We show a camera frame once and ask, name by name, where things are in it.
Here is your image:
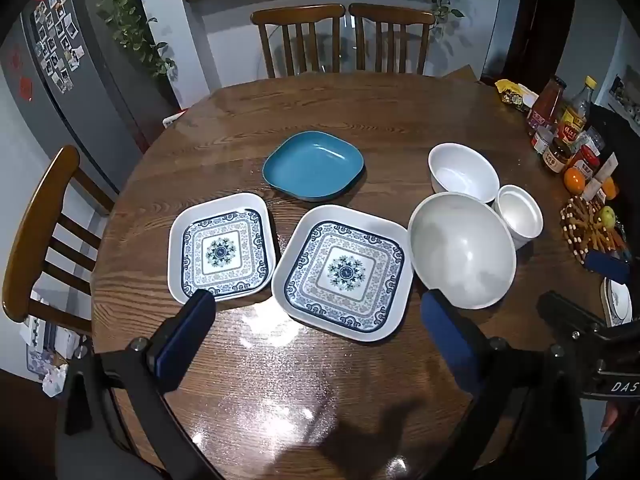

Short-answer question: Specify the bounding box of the brown sauce jar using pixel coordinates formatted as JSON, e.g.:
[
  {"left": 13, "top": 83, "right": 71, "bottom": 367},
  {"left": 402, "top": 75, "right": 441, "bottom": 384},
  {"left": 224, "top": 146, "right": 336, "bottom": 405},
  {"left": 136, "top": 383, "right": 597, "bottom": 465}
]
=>
[{"left": 542, "top": 135, "right": 574, "bottom": 174}]

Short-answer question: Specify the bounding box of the red sauce bottle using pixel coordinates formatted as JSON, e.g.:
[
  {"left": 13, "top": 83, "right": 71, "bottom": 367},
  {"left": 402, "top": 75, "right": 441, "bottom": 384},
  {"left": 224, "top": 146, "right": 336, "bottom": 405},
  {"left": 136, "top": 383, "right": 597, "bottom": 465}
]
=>
[{"left": 527, "top": 76, "right": 569, "bottom": 134}]

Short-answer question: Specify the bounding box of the large white bowl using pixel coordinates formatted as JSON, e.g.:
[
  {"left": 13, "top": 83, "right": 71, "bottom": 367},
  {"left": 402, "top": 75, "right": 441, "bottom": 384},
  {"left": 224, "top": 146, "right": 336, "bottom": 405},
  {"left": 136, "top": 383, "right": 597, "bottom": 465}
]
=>
[{"left": 408, "top": 192, "right": 517, "bottom": 310}]

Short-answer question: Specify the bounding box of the red lid jar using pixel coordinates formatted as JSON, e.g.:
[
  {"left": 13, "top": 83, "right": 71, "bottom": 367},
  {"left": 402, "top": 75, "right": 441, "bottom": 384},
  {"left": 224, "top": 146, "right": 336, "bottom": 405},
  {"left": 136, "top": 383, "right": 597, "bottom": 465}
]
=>
[{"left": 570, "top": 145, "right": 601, "bottom": 181}]

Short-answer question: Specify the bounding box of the black cloth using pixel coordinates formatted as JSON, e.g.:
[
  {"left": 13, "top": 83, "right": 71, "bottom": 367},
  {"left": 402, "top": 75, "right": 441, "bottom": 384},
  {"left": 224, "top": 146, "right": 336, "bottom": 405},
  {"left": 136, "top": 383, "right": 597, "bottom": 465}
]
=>
[{"left": 585, "top": 104, "right": 640, "bottom": 241}]

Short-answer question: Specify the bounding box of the wooden beaded trivet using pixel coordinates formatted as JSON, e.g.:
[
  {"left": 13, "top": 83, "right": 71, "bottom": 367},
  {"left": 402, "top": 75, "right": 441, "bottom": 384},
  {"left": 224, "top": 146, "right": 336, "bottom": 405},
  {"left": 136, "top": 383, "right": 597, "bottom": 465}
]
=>
[{"left": 559, "top": 196, "right": 632, "bottom": 266}]

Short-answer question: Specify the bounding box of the cluster of photo magnets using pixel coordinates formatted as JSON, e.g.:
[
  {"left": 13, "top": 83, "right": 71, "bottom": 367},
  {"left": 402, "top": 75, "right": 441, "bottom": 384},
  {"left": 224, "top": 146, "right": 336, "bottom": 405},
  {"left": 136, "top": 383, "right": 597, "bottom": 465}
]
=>
[{"left": 30, "top": 0, "right": 84, "bottom": 94}]

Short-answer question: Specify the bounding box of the dark wooden door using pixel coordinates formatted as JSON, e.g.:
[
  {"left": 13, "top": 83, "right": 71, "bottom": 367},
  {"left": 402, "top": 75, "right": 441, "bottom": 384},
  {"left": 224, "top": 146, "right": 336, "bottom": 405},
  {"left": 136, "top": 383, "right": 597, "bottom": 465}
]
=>
[{"left": 502, "top": 0, "right": 579, "bottom": 82}]

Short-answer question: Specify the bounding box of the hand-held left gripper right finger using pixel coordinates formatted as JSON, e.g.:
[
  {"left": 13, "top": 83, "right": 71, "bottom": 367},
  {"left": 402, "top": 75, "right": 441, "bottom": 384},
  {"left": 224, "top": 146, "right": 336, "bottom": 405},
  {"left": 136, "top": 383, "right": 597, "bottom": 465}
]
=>
[{"left": 421, "top": 289, "right": 586, "bottom": 480}]

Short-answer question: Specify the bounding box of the small white label jar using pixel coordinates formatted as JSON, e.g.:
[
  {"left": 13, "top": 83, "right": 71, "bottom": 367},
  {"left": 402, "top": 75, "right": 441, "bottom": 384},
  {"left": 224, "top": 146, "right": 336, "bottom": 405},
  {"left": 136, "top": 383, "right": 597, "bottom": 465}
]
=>
[{"left": 531, "top": 125, "right": 556, "bottom": 155}]

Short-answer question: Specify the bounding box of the white tube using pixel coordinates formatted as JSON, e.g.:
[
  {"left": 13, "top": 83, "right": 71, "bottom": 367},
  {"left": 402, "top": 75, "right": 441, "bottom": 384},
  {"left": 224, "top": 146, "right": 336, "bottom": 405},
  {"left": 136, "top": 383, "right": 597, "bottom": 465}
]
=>
[{"left": 582, "top": 152, "right": 619, "bottom": 201}]

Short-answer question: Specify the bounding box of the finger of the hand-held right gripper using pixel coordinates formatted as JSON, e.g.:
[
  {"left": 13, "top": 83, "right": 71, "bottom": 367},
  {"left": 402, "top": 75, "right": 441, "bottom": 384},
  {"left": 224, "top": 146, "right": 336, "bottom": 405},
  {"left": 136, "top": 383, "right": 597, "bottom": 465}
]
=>
[
  {"left": 584, "top": 250, "right": 632, "bottom": 286},
  {"left": 537, "top": 290, "right": 607, "bottom": 334}
]

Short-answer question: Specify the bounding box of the crumpled white paper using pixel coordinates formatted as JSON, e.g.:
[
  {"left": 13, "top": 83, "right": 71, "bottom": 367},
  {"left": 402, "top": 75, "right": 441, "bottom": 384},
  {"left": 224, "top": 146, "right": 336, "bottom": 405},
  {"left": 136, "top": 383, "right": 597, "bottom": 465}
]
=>
[{"left": 42, "top": 362, "right": 69, "bottom": 397}]

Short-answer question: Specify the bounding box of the small blue patterned square plate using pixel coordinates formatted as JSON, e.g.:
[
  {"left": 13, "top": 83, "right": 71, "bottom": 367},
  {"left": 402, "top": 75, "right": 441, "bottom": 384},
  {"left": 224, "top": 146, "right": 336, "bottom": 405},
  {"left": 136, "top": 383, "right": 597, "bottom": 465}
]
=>
[{"left": 168, "top": 192, "right": 277, "bottom": 304}]

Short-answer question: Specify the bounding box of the clear plastic jar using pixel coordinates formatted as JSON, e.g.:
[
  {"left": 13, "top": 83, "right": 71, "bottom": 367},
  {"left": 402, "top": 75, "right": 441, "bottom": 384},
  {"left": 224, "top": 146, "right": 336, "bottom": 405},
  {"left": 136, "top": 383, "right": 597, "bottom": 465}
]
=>
[{"left": 582, "top": 127, "right": 606, "bottom": 154}]

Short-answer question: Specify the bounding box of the small white plate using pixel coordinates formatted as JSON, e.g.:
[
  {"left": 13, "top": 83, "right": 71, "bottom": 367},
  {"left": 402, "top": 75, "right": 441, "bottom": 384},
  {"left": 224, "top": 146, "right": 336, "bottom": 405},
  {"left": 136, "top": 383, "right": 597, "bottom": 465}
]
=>
[{"left": 601, "top": 277, "right": 634, "bottom": 326}]

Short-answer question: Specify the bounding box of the small trailing green plant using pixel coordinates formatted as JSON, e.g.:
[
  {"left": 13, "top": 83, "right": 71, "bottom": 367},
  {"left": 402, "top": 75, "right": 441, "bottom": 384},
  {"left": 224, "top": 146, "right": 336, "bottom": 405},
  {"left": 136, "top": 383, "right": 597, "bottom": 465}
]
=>
[{"left": 426, "top": 0, "right": 482, "bottom": 37}]

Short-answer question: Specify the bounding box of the small white bowl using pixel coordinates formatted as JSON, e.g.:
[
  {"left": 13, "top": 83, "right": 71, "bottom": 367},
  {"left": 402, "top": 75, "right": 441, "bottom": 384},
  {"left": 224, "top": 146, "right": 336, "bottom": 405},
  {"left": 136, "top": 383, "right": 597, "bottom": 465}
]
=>
[{"left": 492, "top": 184, "right": 544, "bottom": 251}]

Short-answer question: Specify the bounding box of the medium white bowl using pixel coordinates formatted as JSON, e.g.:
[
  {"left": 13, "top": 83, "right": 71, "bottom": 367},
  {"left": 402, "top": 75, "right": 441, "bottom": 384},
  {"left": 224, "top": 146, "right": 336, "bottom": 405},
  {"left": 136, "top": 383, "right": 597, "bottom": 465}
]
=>
[{"left": 428, "top": 143, "right": 501, "bottom": 204}]

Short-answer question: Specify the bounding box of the yellow cap oil bottle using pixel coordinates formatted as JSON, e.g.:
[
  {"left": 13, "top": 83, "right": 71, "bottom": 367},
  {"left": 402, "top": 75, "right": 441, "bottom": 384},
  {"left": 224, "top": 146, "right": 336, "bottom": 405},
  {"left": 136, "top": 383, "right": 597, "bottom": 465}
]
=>
[{"left": 557, "top": 76, "right": 599, "bottom": 149}]

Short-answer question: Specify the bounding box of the large blue patterned square plate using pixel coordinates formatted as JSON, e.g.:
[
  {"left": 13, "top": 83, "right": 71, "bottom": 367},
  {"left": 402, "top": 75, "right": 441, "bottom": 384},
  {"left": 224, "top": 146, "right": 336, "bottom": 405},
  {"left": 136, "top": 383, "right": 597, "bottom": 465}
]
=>
[{"left": 271, "top": 204, "right": 415, "bottom": 343}]

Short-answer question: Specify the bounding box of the yellow snack packet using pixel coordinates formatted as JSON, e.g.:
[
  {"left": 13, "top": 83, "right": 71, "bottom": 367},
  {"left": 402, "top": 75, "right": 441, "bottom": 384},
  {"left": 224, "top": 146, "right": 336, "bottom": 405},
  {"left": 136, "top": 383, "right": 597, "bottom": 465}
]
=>
[{"left": 494, "top": 79, "right": 539, "bottom": 112}]

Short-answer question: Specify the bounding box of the person's right hand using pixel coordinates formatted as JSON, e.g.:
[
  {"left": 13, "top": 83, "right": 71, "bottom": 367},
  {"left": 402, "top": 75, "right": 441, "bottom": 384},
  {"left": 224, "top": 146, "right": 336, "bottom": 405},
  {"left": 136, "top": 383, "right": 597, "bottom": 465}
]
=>
[{"left": 601, "top": 400, "right": 624, "bottom": 434}]

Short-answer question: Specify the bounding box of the wooden chair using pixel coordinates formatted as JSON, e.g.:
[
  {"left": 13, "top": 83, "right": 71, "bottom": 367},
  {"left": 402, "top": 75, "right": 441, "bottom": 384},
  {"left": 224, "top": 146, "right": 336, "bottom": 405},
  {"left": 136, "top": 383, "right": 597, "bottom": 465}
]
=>
[
  {"left": 250, "top": 4, "right": 346, "bottom": 79},
  {"left": 2, "top": 145, "right": 119, "bottom": 337},
  {"left": 348, "top": 3, "right": 436, "bottom": 76}
]

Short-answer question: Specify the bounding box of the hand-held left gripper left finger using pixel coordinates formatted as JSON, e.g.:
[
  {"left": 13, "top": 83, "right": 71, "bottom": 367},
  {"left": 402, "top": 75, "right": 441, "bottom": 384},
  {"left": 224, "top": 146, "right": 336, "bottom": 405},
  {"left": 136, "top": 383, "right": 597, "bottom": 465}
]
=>
[{"left": 55, "top": 289, "right": 221, "bottom": 480}]

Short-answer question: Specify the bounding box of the grey refrigerator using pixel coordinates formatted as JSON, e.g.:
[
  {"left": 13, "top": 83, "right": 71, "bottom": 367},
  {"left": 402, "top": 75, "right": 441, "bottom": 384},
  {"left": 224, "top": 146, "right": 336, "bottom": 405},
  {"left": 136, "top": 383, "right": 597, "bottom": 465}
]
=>
[{"left": 0, "top": 0, "right": 182, "bottom": 196}]

